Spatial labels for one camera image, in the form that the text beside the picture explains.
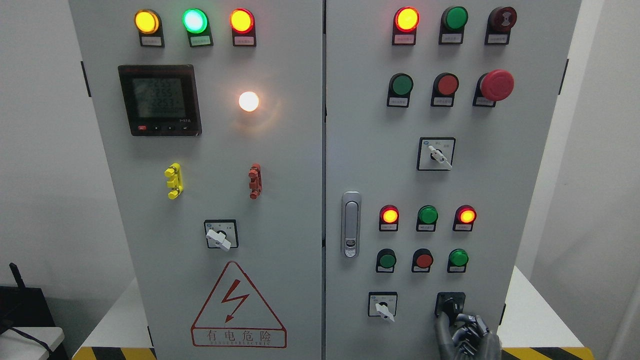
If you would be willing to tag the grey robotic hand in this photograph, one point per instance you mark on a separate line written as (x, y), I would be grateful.
(466, 337)

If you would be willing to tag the black rotary knob switch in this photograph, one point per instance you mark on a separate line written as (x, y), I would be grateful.
(450, 304)

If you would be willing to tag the green push button lower right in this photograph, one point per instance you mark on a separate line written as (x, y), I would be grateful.
(458, 260)

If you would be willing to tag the green push button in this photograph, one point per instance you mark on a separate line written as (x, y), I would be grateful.
(399, 90)
(385, 261)
(458, 260)

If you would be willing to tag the red push button lower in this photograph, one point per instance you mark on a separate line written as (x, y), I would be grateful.
(422, 261)

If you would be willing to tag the red push button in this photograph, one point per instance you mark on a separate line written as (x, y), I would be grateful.
(422, 261)
(444, 87)

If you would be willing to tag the green push button lower left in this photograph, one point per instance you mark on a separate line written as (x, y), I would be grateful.
(385, 261)

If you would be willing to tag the red indicator light lower right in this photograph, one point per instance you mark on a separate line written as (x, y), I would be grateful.
(464, 218)

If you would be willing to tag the green indicator light lower middle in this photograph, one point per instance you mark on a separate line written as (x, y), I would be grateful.
(426, 220)

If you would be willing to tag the red lit indicator lower left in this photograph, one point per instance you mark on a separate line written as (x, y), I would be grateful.
(388, 218)

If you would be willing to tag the red electric hazard warning sticker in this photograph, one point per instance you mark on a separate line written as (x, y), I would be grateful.
(235, 314)

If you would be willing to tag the grey electrical control cabinet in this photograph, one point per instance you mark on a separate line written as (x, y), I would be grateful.
(321, 69)

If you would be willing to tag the red emergency stop mushroom button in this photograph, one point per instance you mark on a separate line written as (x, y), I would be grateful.
(492, 87)

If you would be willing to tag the red push button upper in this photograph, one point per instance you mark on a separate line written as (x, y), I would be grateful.
(444, 87)

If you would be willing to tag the green push button upper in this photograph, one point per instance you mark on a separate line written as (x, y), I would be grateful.
(399, 90)

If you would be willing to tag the red terminal clip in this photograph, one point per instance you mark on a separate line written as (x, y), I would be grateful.
(255, 181)

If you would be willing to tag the dark red buzzer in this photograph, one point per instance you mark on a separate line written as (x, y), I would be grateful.
(500, 22)

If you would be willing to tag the green indicator light top right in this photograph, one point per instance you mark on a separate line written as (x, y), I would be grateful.
(452, 25)

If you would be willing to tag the white lit indicator lamp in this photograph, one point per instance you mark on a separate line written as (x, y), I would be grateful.
(249, 101)

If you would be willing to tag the red lit indicator top right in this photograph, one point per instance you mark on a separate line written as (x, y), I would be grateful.
(405, 26)

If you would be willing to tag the yellow terminal clip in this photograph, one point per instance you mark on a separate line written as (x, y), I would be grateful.
(174, 180)

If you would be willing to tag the black digital power meter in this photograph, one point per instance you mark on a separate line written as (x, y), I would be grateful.
(161, 100)

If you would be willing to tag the red lit indicator light left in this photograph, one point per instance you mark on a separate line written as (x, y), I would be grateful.
(243, 28)

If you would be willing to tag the green lit indicator light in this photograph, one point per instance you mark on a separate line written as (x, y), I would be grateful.
(197, 26)

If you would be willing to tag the black device with antenna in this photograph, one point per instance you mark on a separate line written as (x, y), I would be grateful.
(22, 306)

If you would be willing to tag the yellow indicator light top left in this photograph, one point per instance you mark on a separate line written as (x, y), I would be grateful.
(150, 30)

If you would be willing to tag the white box lower left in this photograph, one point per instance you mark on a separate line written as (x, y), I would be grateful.
(16, 347)

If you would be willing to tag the white selector switch lower right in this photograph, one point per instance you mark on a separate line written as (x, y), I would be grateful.
(383, 304)

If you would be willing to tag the white selector switch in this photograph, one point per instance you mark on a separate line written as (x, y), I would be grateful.
(435, 153)
(383, 304)

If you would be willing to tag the silver door latch handle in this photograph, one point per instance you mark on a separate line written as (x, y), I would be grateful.
(350, 223)

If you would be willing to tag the white selector switch upper right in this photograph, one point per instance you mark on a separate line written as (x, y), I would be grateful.
(435, 153)

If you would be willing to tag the white selector switch left door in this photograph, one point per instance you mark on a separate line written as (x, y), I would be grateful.
(221, 234)

